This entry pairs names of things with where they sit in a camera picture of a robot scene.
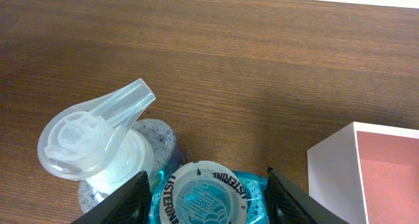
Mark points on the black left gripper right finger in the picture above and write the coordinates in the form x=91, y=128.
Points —
x=288, y=203

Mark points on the teal Listerine mouthwash bottle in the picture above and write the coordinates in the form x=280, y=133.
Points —
x=207, y=192

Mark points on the clear foam soap pump bottle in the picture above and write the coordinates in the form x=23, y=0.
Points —
x=102, y=143

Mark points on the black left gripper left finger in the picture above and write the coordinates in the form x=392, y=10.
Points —
x=130, y=203

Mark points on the pink white cardboard box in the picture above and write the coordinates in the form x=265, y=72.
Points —
x=367, y=173

